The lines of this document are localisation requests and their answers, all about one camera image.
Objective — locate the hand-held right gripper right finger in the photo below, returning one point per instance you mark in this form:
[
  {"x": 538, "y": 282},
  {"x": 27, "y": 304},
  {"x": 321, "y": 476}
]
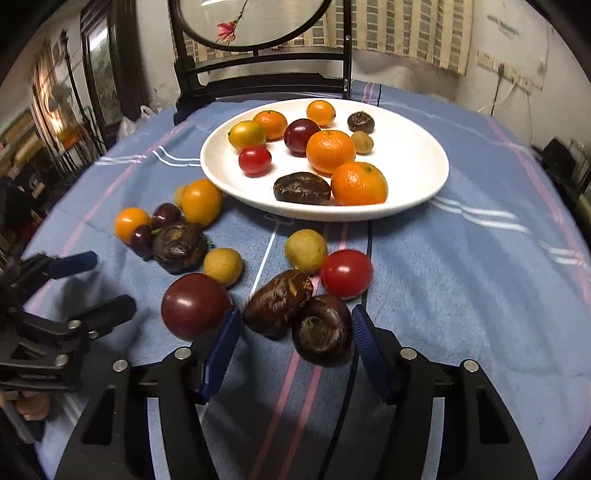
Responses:
[{"x": 369, "y": 350}]

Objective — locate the white plate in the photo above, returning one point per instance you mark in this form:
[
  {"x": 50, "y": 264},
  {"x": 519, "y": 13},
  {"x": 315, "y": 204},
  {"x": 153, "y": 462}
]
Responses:
[{"x": 406, "y": 157}]

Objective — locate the dark red cherry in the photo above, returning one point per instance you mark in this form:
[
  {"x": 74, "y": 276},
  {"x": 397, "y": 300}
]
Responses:
[
  {"x": 165, "y": 214},
  {"x": 141, "y": 242}
]

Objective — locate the dark wooden framed panel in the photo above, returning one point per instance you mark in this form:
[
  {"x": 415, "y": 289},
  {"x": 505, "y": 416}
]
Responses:
[{"x": 134, "y": 55}]

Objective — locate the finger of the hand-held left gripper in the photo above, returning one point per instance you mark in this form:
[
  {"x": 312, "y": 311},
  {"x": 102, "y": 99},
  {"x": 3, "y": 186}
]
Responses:
[
  {"x": 74, "y": 264},
  {"x": 115, "y": 307}
]

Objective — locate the red cherry tomato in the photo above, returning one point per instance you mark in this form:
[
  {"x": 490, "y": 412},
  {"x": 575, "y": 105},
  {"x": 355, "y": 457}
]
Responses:
[
  {"x": 346, "y": 274},
  {"x": 254, "y": 160}
]

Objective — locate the yellow-green round fruit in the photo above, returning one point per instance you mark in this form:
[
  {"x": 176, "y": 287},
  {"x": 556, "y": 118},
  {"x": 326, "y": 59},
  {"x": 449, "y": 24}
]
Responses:
[{"x": 247, "y": 135}]

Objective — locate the person's left hand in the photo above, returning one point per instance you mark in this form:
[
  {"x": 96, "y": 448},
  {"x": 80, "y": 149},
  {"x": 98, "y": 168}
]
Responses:
[{"x": 32, "y": 406}]

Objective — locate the white wall socket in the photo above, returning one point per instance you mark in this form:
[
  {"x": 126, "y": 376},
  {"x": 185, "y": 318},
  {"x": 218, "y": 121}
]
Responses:
[
  {"x": 526, "y": 83},
  {"x": 505, "y": 71},
  {"x": 485, "y": 59}
]

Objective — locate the beige checked curtain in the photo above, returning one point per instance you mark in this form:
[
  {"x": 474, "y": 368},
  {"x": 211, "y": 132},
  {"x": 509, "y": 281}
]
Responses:
[{"x": 406, "y": 27}]

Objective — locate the round bird embroidery screen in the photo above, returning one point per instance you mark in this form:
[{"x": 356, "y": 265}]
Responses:
[{"x": 258, "y": 87}]

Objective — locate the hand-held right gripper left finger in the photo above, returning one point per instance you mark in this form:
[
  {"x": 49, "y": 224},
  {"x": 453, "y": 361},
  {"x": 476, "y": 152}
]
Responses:
[{"x": 221, "y": 355}]

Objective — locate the brown water chestnut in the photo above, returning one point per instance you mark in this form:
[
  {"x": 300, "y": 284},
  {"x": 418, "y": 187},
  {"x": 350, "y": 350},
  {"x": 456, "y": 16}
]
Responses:
[
  {"x": 360, "y": 122},
  {"x": 302, "y": 188},
  {"x": 180, "y": 248},
  {"x": 277, "y": 303},
  {"x": 321, "y": 330}
]

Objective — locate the small orange kumquat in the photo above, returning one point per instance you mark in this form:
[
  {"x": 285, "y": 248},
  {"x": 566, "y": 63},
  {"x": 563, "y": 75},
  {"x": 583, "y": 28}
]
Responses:
[
  {"x": 130, "y": 224},
  {"x": 321, "y": 113}
]

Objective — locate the white plastic bag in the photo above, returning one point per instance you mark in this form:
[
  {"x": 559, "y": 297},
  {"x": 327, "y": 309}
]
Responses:
[{"x": 134, "y": 121}]

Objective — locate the yellow longan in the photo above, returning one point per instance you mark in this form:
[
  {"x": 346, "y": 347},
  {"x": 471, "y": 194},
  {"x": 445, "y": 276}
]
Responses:
[
  {"x": 362, "y": 142},
  {"x": 305, "y": 251},
  {"x": 223, "y": 267},
  {"x": 179, "y": 196}
]

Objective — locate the blue striped tablecloth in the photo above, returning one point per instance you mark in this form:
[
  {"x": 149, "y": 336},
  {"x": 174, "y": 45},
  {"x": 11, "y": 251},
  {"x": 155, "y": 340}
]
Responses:
[{"x": 461, "y": 300}]

